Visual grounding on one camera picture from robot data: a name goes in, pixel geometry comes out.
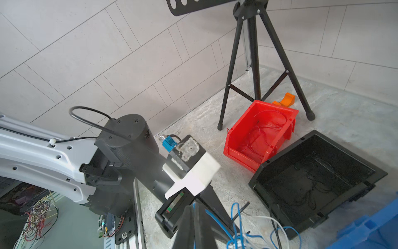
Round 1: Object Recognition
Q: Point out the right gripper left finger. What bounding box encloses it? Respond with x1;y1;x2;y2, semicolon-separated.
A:
172;205;195;249

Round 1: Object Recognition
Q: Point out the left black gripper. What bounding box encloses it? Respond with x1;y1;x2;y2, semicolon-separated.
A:
155;185;239;243

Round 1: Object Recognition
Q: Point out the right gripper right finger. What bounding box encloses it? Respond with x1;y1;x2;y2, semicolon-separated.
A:
195;203;218;249

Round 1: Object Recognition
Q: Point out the coloured cable bundle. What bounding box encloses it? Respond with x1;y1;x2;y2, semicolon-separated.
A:
191;200;303;249

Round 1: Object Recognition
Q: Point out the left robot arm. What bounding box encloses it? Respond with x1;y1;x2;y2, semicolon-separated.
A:
1;114;240;249

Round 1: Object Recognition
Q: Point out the red plastic bin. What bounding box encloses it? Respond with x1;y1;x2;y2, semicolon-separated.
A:
223;100;299;173

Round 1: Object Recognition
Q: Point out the black plastic bin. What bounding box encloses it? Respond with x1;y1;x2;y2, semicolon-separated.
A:
249;130;387;239

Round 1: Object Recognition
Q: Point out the orange plastic piece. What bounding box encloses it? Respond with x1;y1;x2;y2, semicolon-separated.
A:
272;92;295;107

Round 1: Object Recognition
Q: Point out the black perforated music stand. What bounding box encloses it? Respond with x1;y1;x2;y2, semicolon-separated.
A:
165;0;316;131

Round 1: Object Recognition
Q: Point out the blue plastic bin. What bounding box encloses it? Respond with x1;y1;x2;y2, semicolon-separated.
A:
327;198;398;249

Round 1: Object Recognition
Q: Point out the aluminium rail frame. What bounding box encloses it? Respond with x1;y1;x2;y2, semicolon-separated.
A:
103;179;147;249

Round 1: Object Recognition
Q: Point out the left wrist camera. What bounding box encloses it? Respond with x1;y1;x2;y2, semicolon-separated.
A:
160;134;221;199

